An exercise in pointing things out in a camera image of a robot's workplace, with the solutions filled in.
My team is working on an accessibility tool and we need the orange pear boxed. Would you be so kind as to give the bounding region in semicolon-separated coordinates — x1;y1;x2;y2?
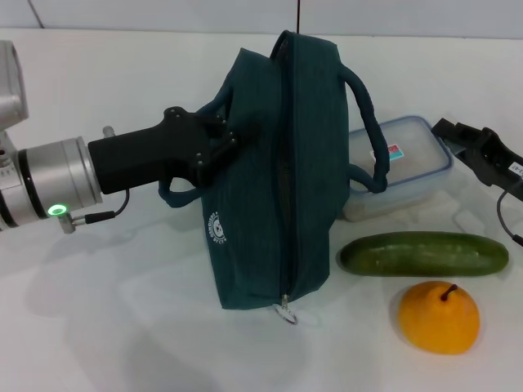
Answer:
398;280;481;354

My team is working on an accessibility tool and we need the green cucumber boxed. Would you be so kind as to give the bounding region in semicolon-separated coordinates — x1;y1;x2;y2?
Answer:
339;230;510;278

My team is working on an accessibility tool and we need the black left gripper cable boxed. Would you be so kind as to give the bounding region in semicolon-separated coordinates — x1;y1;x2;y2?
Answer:
56;189;131;234

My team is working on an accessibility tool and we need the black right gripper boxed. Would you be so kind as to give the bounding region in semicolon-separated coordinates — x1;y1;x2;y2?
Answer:
431;117;523;188

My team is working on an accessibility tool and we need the metal zipper pull ring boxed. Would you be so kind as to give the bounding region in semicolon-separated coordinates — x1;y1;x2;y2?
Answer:
274;292;300;327

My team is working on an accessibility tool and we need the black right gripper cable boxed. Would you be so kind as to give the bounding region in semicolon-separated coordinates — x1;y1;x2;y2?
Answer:
496;189;523;248

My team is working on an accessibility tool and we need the clear plastic container blue lid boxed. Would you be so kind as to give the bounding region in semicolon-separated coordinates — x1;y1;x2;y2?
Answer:
342;115;455;224

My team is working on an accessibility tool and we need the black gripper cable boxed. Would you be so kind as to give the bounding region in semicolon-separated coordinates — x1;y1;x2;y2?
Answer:
56;189;131;234
496;189;523;248

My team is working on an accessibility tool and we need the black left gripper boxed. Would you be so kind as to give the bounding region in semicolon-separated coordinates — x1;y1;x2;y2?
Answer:
87;105;263;196

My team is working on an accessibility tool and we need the dark teal fabric bag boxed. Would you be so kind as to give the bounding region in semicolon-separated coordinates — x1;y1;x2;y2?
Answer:
157;29;391;314

